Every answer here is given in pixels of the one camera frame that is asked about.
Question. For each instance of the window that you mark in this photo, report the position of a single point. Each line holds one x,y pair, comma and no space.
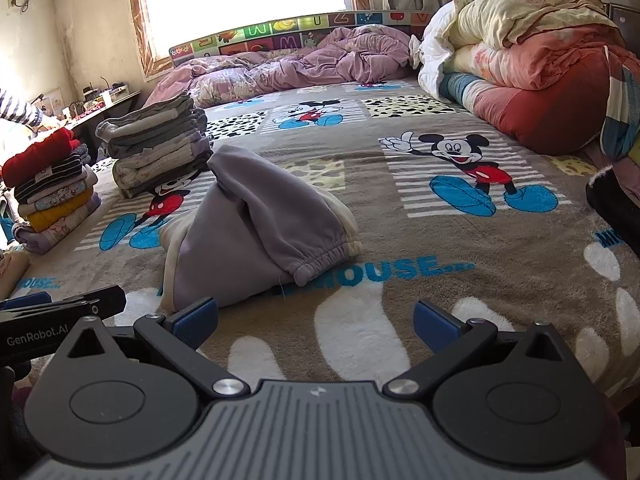
240,0

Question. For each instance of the cluttered desk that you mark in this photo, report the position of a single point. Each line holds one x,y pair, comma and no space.
100,102

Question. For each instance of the yellow floral sheet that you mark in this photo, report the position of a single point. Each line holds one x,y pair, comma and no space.
575,165

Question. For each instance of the stack of colourful folded clothes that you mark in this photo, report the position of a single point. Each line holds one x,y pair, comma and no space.
50,185

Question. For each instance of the purple duvet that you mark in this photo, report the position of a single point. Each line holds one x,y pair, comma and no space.
310,62

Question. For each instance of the striped plaid pillow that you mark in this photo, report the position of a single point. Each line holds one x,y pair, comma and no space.
622,115

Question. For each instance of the lavender fleece pants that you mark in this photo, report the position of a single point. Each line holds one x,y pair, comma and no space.
240,225

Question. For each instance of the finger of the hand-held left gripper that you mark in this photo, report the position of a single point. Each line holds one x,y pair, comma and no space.
75,302

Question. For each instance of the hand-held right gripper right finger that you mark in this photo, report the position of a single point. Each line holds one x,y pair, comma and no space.
434,324

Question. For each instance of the cartoon mouse printed blanket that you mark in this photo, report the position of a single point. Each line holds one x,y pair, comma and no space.
425,260

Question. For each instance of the cream white quilt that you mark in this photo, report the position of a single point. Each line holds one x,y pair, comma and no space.
500,15

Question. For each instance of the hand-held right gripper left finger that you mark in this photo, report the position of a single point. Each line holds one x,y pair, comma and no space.
195,322

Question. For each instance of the stack of grey folded clothes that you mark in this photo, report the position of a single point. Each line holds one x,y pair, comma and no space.
155,145

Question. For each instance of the black furry cloth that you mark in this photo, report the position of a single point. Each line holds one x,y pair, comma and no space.
615,205

